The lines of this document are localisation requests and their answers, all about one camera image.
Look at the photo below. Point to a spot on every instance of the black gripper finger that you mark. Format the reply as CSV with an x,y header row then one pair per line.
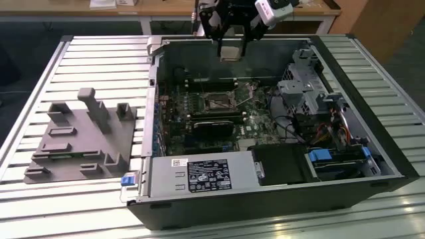
x,y
205,22
253,35

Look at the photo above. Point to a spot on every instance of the silver CPU chip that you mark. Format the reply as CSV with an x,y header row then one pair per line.
x,y
231,53

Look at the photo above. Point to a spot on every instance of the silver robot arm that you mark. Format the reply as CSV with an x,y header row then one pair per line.
x,y
216,17

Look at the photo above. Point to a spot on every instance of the black CPU socket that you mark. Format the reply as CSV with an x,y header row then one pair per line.
x,y
219,102

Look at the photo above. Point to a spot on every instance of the black RAM stick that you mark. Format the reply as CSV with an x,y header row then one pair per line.
x,y
216,116
212,84

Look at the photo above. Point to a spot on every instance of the grey metal disk bay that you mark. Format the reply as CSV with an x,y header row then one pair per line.
x,y
295,99

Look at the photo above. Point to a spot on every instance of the white box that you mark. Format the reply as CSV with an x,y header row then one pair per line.
x,y
103,4

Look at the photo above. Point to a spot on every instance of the green motherboard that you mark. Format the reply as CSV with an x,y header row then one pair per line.
x,y
259,119

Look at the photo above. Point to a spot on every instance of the wooden cabinet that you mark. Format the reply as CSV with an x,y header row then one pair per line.
x,y
381,25

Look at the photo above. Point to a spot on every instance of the black graphics card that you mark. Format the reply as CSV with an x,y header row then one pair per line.
x,y
212,129

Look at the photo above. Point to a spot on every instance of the small silver heat sink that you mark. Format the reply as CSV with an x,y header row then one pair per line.
x,y
248,144

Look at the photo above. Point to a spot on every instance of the wooden desk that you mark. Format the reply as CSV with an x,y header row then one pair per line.
x,y
50,11

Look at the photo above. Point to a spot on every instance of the hard disk in blue carrier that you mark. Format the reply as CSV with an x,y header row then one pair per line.
x,y
320,155

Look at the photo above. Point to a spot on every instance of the black plastic fan shroud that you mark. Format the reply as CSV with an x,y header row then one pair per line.
x,y
281,164

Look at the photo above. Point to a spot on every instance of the blue plastic clip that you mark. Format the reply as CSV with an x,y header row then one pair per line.
x,y
365,152

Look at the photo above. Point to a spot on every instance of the grey parts rack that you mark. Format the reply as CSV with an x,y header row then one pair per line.
x,y
83,149

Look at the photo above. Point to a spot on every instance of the silver power supply unit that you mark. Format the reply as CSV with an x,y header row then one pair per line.
x,y
165,179

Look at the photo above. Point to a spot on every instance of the blue case latch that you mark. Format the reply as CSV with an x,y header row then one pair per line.
x,y
128,179

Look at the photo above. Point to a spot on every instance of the black open PC case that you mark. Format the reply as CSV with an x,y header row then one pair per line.
x,y
232,211

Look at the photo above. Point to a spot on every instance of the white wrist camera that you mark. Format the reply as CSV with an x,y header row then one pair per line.
x,y
276,11

